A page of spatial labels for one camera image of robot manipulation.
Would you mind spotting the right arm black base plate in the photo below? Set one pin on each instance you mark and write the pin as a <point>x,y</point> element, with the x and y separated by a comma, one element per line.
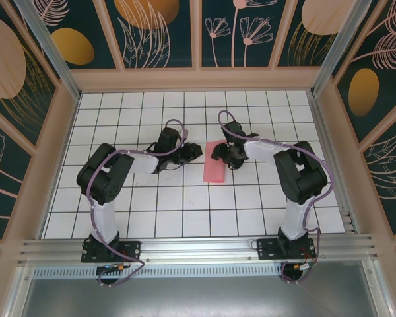
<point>267,249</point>

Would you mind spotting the aluminium corner post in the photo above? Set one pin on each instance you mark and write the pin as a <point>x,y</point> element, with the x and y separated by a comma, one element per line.
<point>49,49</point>
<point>344,43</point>

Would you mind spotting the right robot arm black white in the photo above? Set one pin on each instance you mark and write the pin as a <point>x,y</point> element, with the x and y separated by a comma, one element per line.
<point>295,218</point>

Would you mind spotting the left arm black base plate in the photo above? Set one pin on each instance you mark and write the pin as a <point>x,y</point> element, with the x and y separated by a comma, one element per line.
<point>132,251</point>

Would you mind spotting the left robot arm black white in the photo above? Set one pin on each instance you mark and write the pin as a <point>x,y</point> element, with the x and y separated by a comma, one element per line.
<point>105,218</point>

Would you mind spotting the long aluminium mounting rail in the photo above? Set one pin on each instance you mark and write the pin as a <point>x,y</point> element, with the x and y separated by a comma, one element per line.
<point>198,247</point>

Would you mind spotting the pink paper sheet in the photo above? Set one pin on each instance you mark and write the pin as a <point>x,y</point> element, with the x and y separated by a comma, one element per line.
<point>212,171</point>

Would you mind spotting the aluminium side rail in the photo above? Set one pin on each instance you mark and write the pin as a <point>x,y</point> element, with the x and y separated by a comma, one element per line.
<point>333,165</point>

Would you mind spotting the grey metal sheet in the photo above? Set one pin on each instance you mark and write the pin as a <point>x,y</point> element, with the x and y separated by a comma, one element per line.
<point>198,297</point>

